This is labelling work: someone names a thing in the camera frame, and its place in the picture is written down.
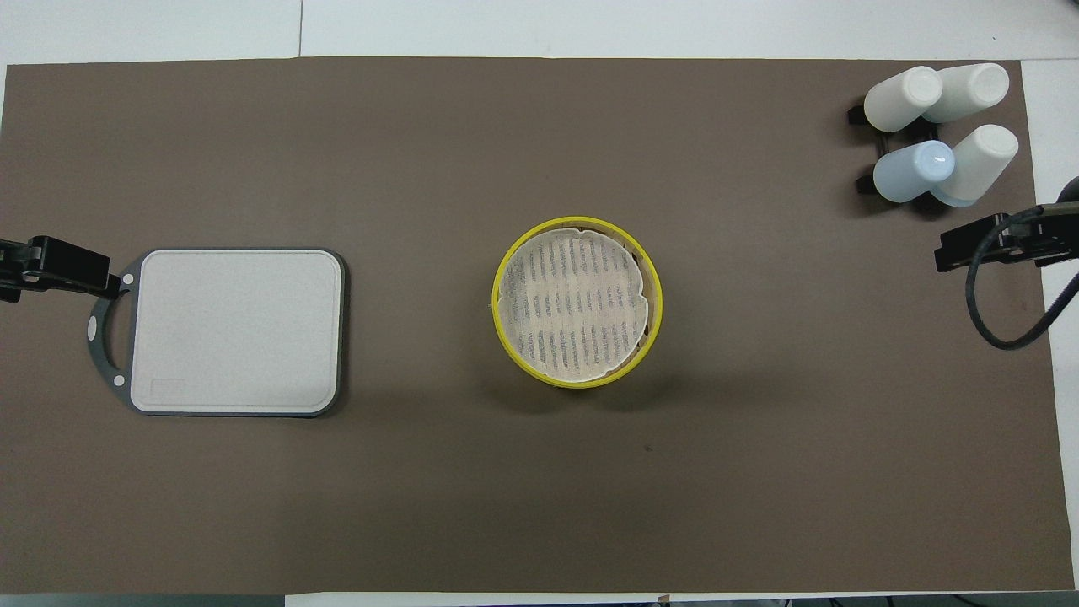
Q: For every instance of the brown table mat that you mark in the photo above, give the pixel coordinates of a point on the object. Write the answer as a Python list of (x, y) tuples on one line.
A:
[(539, 489)]

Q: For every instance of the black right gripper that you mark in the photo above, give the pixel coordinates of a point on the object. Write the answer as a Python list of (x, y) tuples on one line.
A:
[(961, 246)]

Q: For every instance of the light blue plastic cup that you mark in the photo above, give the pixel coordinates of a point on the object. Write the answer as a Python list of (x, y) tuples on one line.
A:
[(910, 173)]

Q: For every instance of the grey white cutting board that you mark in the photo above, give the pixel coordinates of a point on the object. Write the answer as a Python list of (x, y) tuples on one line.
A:
[(236, 329)]

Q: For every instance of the white cup with blue rim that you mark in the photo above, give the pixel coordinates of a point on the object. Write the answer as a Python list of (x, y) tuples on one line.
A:
[(982, 164)]

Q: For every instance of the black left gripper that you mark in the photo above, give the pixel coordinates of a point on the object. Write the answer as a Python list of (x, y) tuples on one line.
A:
[(72, 261)]

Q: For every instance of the black cup rack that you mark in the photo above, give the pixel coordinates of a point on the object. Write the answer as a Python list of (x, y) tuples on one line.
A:
[(861, 182)]

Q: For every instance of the yellow round steamer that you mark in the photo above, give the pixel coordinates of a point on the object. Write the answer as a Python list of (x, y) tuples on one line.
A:
[(506, 341)]

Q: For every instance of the white steamer liner cloth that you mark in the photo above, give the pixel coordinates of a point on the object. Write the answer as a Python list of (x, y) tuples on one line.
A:
[(577, 303)]

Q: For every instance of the white plastic cup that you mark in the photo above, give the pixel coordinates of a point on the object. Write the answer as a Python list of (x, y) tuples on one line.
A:
[(898, 101), (974, 88)]

